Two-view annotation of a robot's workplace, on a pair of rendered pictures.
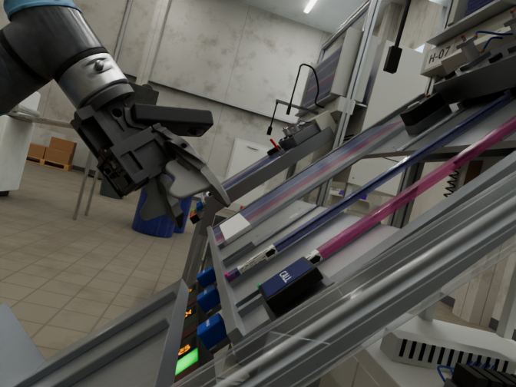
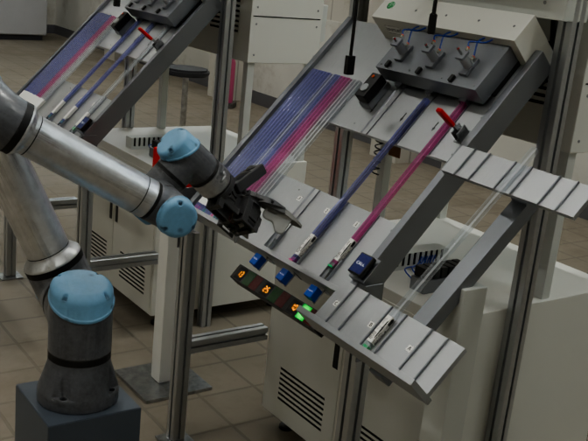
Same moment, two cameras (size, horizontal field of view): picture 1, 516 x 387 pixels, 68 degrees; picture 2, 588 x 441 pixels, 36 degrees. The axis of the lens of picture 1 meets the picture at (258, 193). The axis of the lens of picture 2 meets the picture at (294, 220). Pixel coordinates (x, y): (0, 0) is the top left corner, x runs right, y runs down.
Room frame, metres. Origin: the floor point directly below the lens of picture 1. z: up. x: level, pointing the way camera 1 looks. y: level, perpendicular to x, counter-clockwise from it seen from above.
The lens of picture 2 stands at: (-1.20, 0.90, 1.39)
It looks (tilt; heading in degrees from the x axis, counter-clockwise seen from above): 16 degrees down; 333
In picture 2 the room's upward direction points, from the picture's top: 6 degrees clockwise
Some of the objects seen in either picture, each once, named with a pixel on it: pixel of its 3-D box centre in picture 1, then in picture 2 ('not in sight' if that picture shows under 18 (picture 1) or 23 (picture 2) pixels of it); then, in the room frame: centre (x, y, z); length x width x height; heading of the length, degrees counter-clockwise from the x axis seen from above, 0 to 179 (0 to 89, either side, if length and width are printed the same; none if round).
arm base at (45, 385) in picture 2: not in sight; (79, 371); (0.36, 0.53, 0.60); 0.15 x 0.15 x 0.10
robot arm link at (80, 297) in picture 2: not in sight; (80, 312); (0.36, 0.53, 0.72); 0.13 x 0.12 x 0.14; 178
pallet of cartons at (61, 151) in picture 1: (47, 150); not in sight; (10.10, 5.66, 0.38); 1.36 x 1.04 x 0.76; 99
